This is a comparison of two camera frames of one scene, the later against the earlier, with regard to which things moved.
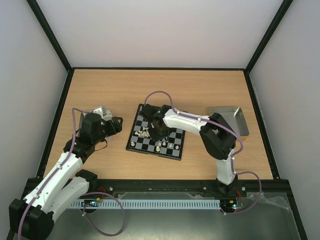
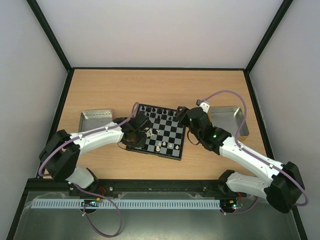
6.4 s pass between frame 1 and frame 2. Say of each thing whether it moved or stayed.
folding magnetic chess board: stayed
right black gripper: moved
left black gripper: moved
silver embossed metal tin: stayed
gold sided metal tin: stayed
